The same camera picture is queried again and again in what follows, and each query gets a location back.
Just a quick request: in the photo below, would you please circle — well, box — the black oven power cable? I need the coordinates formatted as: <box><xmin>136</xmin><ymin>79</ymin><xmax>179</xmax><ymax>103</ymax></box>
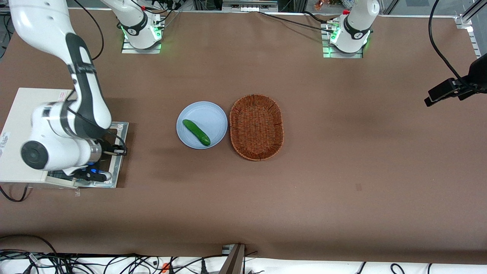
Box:
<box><xmin>0</xmin><ymin>184</ymin><xmax>30</xmax><ymax>202</ymax></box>

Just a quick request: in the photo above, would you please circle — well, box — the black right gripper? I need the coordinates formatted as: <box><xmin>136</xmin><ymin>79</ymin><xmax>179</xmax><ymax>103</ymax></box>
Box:
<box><xmin>100</xmin><ymin>140</ymin><xmax>128</xmax><ymax>158</ymax></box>

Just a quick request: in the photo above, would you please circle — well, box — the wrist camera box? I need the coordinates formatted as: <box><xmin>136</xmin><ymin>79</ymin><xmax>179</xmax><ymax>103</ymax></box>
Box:
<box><xmin>74</xmin><ymin>167</ymin><xmax>113</xmax><ymax>183</ymax></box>
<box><xmin>457</xmin><ymin>86</ymin><xmax>477</xmax><ymax>102</ymax></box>

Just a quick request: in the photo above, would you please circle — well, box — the brown wicker basket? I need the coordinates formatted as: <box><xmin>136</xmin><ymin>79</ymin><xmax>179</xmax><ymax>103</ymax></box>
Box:
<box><xmin>229</xmin><ymin>94</ymin><xmax>285</xmax><ymax>161</ymax></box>

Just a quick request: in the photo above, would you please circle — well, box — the light blue plate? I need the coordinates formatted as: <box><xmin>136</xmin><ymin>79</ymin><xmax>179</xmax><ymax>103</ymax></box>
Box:
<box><xmin>177</xmin><ymin>101</ymin><xmax>228</xmax><ymax>150</ymax></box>

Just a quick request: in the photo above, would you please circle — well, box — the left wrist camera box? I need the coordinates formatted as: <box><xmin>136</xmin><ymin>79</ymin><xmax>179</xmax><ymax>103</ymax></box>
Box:
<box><xmin>457</xmin><ymin>86</ymin><xmax>477</xmax><ymax>102</ymax></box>

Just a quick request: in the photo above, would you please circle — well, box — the oven door with metal handle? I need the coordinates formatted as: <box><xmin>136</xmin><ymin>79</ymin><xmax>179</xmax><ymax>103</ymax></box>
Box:
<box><xmin>76</xmin><ymin>121</ymin><xmax>129</xmax><ymax>189</ymax></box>

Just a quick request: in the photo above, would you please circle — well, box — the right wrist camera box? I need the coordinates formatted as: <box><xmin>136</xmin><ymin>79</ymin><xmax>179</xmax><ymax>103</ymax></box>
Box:
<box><xmin>74</xmin><ymin>167</ymin><xmax>113</xmax><ymax>183</ymax></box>

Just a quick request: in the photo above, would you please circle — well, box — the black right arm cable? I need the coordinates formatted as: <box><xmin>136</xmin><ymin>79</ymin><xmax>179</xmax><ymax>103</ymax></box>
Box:
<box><xmin>67</xmin><ymin>0</ymin><xmax>127</xmax><ymax>153</ymax></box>

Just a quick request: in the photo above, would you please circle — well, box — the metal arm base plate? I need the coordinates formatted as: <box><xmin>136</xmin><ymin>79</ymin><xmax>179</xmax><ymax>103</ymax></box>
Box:
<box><xmin>121</xmin><ymin>37</ymin><xmax>162</xmax><ymax>54</ymax></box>
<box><xmin>322</xmin><ymin>21</ymin><xmax>364</xmax><ymax>59</ymax></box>

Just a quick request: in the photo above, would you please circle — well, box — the aluminium frame profile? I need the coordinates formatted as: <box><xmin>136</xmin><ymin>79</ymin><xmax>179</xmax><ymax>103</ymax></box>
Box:
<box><xmin>454</xmin><ymin>0</ymin><xmax>487</xmax><ymax>58</ymax></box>

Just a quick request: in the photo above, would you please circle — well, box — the black cable across table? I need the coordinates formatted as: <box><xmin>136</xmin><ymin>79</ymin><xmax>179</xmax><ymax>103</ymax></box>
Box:
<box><xmin>258</xmin><ymin>11</ymin><xmax>337</xmax><ymax>33</ymax></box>

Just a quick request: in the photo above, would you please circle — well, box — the grey background device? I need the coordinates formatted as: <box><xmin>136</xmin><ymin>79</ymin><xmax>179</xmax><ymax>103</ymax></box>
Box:
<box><xmin>222</xmin><ymin>0</ymin><xmax>279</xmax><ymax>12</ymax></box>

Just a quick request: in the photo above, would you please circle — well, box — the black floor cable arc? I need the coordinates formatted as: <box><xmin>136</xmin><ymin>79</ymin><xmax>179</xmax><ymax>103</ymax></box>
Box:
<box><xmin>0</xmin><ymin>234</ymin><xmax>57</xmax><ymax>255</ymax></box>

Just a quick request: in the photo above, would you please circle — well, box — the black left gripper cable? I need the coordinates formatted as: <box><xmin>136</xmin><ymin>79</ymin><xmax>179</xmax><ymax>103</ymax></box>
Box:
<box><xmin>428</xmin><ymin>0</ymin><xmax>471</xmax><ymax>83</ymax></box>

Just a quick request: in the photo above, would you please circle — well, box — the white toaster oven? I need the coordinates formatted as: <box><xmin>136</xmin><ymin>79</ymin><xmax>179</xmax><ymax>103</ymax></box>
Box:
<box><xmin>0</xmin><ymin>88</ymin><xmax>82</xmax><ymax>190</ymax></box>

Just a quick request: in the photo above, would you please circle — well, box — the grey metal post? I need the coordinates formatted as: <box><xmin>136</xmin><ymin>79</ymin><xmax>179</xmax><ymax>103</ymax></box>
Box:
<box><xmin>219</xmin><ymin>244</ymin><xmax>246</xmax><ymax>274</ymax></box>

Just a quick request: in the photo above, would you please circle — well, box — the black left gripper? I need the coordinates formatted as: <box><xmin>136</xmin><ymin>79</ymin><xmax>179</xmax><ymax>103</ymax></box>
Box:
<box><xmin>424</xmin><ymin>53</ymin><xmax>487</xmax><ymax>107</ymax></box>

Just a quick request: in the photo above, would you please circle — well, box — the green cucumber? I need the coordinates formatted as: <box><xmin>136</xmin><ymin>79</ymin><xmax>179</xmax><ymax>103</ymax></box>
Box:
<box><xmin>182</xmin><ymin>119</ymin><xmax>211</xmax><ymax>147</ymax></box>

